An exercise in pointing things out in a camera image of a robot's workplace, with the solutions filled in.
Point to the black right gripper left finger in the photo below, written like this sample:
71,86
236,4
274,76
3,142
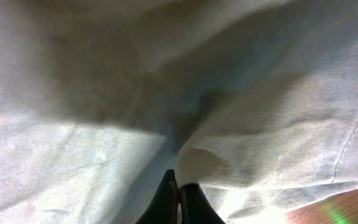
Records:
164,204

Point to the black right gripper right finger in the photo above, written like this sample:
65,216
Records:
195,208

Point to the khaki green shorts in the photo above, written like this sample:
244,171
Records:
256,101

